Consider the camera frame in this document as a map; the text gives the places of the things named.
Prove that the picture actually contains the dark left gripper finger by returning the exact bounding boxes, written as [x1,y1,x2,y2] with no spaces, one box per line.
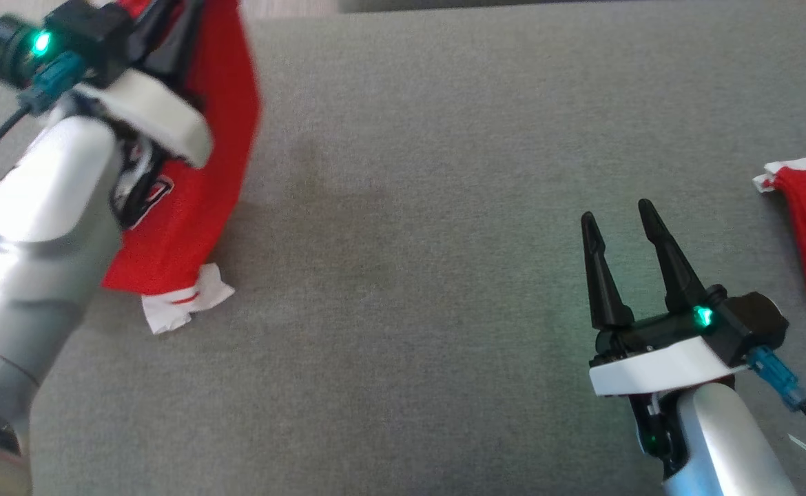
[123,0,171,61]
[143,0,205,74]

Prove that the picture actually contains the right camera cable teal plug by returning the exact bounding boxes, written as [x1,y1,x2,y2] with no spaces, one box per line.
[746,344,806,465]

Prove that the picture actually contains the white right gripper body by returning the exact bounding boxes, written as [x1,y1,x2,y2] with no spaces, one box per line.
[586,305,750,398]

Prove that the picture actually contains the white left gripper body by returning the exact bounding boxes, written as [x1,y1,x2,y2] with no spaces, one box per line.
[71,68,214,171]

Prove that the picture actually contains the large grey sofa seat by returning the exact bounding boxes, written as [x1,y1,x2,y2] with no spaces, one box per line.
[0,0,806,496]

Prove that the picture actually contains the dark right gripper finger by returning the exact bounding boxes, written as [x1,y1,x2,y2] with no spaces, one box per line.
[637,198,712,313]
[580,211,636,331]

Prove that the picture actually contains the red Bulls 23 jersey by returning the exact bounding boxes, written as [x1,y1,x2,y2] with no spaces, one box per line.
[100,0,263,336]

